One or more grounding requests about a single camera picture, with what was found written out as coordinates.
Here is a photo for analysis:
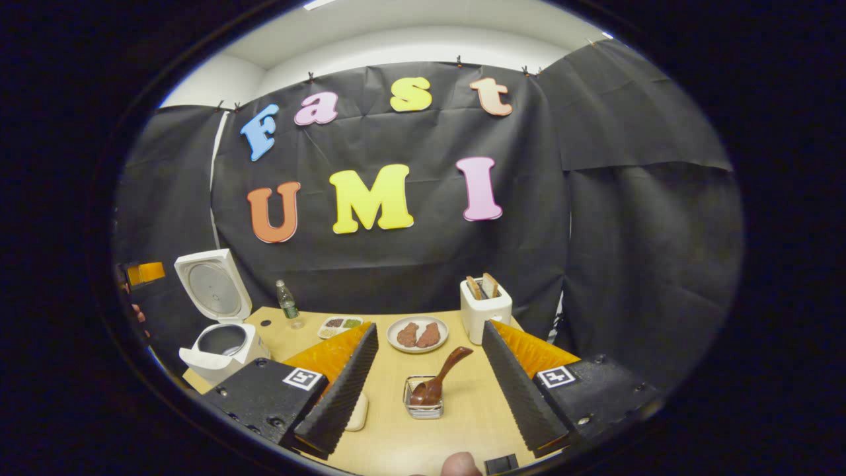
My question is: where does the white divided rice grain dish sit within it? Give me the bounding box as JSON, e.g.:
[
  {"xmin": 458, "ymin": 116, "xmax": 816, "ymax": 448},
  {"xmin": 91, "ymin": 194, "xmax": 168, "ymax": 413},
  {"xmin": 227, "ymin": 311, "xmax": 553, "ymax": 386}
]
[{"xmin": 317, "ymin": 315, "xmax": 364, "ymax": 340}]

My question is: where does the white rice cooker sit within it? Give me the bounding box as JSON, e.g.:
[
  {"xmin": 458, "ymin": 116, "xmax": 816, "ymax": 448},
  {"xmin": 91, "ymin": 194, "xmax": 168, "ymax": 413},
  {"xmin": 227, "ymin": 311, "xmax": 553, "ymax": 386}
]
[{"xmin": 174, "ymin": 249, "xmax": 270, "ymax": 386}]

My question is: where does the metal wire chopstick holder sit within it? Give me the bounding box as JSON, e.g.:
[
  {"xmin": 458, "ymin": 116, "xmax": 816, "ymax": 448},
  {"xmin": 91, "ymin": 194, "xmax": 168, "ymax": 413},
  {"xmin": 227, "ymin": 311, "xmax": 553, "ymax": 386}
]
[{"xmin": 403, "ymin": 375, "xmax": 444, "ymax": 420}]

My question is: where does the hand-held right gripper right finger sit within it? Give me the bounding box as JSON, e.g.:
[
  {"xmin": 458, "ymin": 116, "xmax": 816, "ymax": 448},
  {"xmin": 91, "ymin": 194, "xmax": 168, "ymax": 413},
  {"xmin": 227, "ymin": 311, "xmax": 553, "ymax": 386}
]
[{"xmin": 481, "ymin": 320, "xmax": 664, "ymax": 458}]

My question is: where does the white round plate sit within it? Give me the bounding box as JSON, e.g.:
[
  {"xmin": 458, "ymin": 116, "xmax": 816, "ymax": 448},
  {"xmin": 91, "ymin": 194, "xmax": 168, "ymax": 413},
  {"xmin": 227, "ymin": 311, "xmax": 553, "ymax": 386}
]
[{"xmin": 387, "ymin": 315, "xmax": 449, "ymax": 354}]

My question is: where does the white toaster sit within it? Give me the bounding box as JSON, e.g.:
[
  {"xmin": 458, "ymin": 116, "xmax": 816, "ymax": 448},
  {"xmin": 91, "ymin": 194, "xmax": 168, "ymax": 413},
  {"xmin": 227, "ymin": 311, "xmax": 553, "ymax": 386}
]
[{"xmin": 460, "ymin": 278, "xmax": 513, "ymax": 346}]

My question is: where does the brown wooden spoon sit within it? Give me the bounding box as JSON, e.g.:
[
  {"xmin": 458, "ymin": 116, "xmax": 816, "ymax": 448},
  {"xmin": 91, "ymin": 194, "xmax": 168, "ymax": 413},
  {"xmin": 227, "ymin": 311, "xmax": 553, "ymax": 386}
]
[{"xmin": 408, "ymin": 346, "xmax": 475, "ymax": 407}]

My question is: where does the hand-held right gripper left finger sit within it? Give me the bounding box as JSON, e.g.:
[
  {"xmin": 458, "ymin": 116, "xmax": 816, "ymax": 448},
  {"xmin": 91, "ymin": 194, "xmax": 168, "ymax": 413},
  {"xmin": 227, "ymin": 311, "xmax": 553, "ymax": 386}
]
[{"xmin": 202, "ymin": 322, "xmax": 379, "ymax": 460}]

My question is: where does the black backdrop cloth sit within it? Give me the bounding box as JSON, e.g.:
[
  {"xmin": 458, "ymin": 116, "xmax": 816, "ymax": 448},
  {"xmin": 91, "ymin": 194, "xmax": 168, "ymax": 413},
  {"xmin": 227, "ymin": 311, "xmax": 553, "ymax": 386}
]
[{"xmin": 112, "ymin": 40, "xmax": 744, "ymax": 391}]

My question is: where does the beige cutting board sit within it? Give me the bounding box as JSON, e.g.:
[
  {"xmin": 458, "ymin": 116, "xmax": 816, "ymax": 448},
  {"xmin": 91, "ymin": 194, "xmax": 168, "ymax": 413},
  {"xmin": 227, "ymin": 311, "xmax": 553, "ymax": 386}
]
[{"xmin": 345, "ymin": 392, "xmax": 369, "ymax": 432}]

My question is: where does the clear plastic water bottle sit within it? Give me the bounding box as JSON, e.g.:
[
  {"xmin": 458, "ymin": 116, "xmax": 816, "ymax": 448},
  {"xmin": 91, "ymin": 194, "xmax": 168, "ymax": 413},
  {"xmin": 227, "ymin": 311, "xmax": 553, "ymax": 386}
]
[{"xmin": 276, "ymin": 279, "xmax": 305, "ymax": 330}]

